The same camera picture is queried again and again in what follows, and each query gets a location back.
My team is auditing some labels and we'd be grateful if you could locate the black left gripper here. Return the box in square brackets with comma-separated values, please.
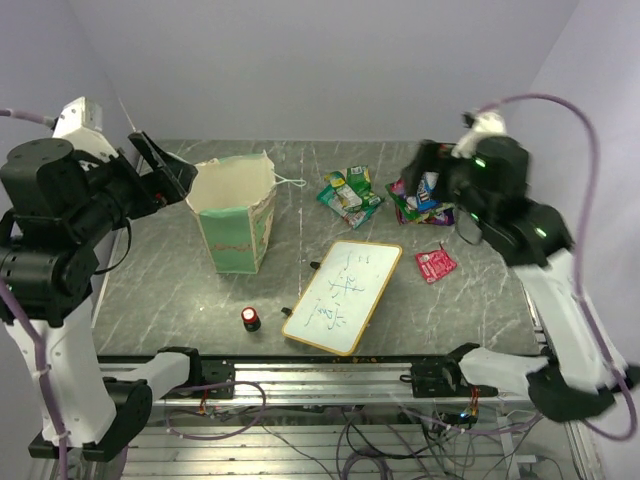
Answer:
[68, 128, 199, 245]

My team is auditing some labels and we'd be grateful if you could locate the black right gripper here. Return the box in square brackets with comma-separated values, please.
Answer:
[402, 138, 495, 231]

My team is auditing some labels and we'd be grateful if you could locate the blue M&M's candy bag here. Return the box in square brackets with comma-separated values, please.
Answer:
[406, 172, 442, 213]

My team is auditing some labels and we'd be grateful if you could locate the purple Fox's berries candy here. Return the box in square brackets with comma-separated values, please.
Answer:
[395, 202, 456, 227]

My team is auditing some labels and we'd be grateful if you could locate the red snack packet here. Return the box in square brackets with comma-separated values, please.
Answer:
[414, 243, 458, 285]

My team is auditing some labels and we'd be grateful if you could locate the teal snack packet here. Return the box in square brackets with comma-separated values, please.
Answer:
[315, 184, 381, 230]

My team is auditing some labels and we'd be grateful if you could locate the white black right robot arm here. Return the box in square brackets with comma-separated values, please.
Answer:
[402, 136, 639, 423]

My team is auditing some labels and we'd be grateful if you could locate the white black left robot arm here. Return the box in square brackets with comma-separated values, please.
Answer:
[1, 132, 204, 462]

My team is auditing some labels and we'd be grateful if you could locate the small yellow-framed whiteboard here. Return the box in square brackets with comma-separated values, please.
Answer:
[282, 241, 403, 356]

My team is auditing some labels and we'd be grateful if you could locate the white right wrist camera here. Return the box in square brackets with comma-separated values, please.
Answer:
[451, 110, 507, 159]

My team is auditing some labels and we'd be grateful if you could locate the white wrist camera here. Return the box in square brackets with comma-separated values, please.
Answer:
[451, 110, 507, 159]
[52, 97, 117, 161]

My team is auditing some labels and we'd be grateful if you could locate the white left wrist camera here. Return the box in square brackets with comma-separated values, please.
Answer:
[52, 97, 117, 161]

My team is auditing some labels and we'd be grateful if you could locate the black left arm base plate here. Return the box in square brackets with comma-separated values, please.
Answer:
[165, 360, 236, 400]

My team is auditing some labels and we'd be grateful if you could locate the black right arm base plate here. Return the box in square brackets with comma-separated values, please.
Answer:
[409, 356, 498, 399]

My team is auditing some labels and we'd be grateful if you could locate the aluminium frame rail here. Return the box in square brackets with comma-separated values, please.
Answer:
[53, 359, 581, 406]

